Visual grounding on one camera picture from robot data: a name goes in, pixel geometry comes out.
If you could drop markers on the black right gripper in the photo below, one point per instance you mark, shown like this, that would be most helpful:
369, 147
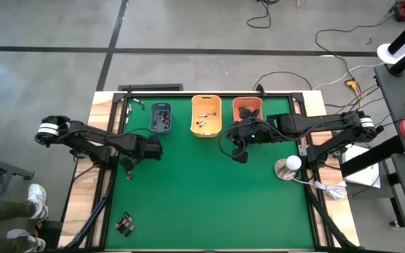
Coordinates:
248, 135

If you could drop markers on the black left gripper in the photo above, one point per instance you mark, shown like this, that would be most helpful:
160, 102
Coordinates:
149, 148

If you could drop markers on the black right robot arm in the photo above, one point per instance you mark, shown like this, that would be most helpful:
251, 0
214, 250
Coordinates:
315, 121

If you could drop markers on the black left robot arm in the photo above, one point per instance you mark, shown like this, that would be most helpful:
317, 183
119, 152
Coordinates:
90, 137

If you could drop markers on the orange plastic bin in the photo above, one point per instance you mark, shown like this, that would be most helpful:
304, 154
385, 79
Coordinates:
248, 102

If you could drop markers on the dark teal plastic bin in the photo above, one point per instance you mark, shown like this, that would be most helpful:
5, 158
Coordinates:
160, 131

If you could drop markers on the yellow plastic bin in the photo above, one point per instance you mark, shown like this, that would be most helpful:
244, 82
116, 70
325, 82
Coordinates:
206, 105

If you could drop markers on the black floor grate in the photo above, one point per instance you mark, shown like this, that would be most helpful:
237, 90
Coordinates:
151, 87

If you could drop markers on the white bulb brass lamp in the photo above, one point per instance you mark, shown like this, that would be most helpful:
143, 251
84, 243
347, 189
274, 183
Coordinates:
288, 168

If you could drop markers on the yellow power plug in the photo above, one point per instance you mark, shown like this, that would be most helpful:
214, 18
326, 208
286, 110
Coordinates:
352, 84

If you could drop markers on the white box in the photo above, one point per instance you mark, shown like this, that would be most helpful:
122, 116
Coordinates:
360, 165

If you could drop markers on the person's shoe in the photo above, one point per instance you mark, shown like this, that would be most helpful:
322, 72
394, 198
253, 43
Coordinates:
26, 240
39, 202

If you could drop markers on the black support beam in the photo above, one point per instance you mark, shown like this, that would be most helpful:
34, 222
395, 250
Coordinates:
371, 158

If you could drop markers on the grey side table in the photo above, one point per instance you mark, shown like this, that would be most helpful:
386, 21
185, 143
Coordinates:
396, 95

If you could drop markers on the white black tower fan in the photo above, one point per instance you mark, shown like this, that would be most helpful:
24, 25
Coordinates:
404, 35

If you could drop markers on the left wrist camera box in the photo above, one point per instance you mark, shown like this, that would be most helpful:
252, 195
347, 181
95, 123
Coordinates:
129, 164

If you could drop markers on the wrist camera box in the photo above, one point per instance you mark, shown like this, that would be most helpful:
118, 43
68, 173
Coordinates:
240, 156
129, 164

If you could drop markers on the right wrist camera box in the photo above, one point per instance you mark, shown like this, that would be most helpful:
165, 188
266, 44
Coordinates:
240, 156

